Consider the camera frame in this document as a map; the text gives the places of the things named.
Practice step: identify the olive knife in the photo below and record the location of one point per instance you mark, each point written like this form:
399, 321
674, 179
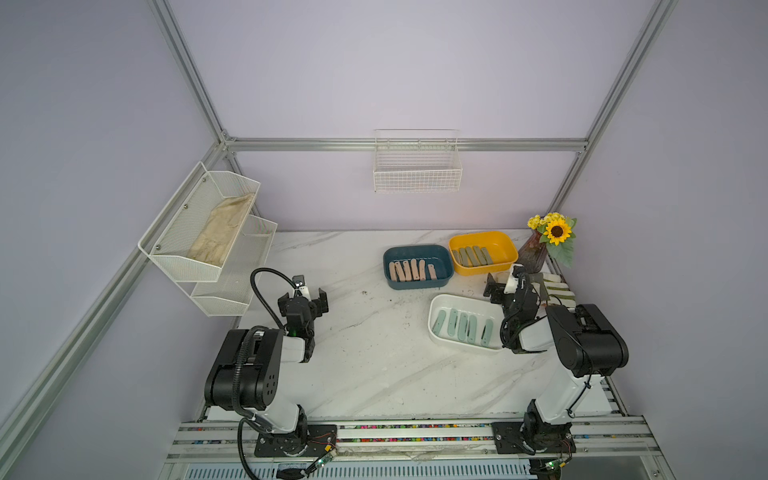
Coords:
465, 259
472, 256
486, 256
480, 255
458, 258

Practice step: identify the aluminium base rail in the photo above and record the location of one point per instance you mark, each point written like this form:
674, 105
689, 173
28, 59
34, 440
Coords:
198, 442

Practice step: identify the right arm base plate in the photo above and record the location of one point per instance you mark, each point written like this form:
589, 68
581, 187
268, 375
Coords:
520, 438

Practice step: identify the yellow storage box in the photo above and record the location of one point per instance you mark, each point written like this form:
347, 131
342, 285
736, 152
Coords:
500, 246

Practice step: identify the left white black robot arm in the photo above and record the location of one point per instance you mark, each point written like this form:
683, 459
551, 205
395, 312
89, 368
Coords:
244, 378

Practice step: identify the white wire wall basket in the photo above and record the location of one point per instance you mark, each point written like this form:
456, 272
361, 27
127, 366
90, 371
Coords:
416, 161

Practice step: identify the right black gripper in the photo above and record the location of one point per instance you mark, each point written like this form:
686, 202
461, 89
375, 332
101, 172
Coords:
516, 298

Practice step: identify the white mesh two-tier shelf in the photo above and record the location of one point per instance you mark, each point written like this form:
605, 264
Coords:
217, 291

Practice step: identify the white green work glove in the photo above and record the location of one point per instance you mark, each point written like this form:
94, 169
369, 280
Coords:
553, 290

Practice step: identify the beige cloth in shelf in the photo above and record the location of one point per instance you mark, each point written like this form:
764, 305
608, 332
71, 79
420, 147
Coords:
220, 230

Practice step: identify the purple glass vase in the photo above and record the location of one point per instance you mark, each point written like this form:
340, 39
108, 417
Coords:
533, 253

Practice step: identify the white storage box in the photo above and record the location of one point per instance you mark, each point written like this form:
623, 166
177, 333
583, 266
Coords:
482, 309

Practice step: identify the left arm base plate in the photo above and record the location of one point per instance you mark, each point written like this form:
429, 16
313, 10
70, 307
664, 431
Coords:
308, 441

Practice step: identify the mint knife short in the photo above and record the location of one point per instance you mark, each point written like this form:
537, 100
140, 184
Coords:
452, 323

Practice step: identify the aluminium frame struts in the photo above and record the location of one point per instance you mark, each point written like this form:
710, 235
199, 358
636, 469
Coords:
34, 409

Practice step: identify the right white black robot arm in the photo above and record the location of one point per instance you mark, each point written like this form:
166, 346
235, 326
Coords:
539, 313

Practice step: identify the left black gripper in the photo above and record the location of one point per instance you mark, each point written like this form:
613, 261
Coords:
318, 305

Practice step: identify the dark teal storage box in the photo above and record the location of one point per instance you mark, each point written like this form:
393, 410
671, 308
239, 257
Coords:
431, 253

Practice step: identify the yellow sunflower bouquet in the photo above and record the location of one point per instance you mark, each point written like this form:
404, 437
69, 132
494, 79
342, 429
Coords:
554, 234

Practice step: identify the mint knife top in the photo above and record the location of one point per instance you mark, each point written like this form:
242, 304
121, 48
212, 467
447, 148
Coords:
487, 333

